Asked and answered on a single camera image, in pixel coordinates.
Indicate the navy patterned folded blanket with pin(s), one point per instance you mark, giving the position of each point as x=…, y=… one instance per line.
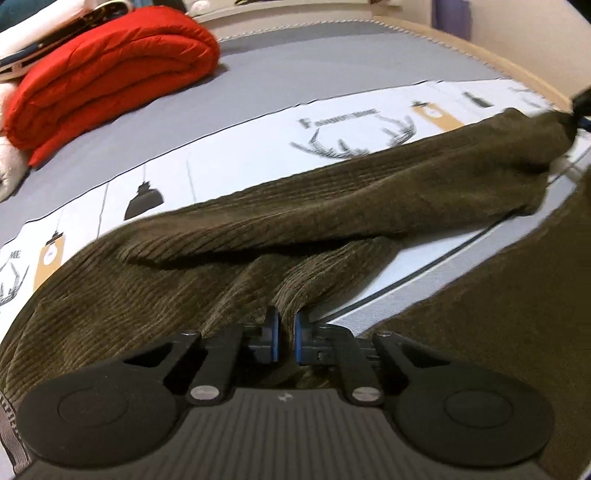
x=14, y=64

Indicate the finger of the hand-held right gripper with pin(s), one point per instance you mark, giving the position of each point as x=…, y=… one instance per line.
x=582, y=105

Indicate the purple rolled mat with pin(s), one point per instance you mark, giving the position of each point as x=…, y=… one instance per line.
x=455, y=18

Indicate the white pillow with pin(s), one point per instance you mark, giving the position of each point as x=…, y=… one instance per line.
x=46, y=23

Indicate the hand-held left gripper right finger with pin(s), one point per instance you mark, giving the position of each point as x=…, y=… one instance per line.
x=299, y=340

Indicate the wooden bed frame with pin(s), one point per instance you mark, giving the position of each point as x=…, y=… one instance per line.
x=508, y=64

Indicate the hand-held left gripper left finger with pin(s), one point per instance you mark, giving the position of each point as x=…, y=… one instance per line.
x=273, y=334

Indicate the cream folded fleece blanket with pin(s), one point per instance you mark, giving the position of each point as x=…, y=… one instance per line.
x=9, y=166

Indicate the red folded quilt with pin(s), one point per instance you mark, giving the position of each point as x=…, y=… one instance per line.
x=115, y=78

